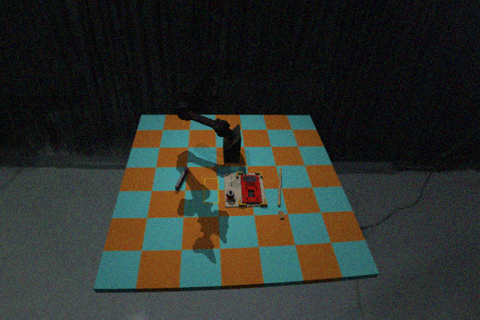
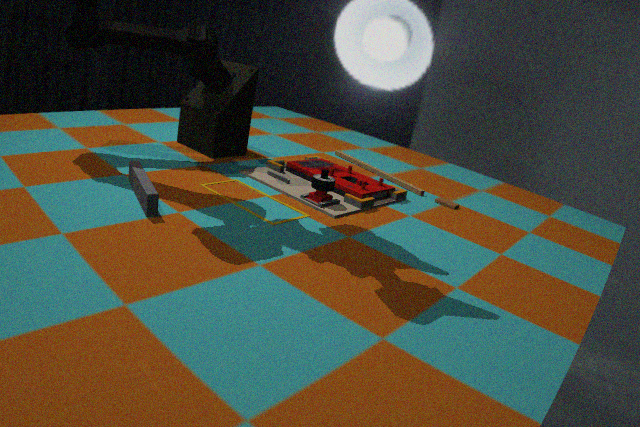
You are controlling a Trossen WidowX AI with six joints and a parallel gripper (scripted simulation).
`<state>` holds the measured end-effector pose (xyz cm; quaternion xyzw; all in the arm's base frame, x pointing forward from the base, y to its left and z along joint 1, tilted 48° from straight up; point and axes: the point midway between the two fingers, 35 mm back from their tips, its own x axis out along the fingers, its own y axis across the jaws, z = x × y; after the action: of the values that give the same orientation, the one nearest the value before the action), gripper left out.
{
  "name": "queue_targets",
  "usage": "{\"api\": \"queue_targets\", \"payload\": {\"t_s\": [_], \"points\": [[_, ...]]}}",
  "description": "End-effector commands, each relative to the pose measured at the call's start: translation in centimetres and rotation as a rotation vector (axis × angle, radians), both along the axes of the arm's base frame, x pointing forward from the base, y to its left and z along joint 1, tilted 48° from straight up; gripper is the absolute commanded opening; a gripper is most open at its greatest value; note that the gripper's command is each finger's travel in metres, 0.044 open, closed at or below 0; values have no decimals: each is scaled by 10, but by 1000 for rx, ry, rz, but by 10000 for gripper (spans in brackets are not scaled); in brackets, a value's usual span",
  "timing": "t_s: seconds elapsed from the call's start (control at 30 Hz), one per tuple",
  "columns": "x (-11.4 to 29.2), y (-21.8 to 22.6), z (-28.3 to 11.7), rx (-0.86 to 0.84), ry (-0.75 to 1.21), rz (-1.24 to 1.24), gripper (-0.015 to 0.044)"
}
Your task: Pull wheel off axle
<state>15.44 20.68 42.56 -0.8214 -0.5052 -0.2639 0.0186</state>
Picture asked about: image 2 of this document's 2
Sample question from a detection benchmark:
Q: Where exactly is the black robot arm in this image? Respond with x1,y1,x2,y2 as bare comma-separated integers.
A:
65,0,236,94

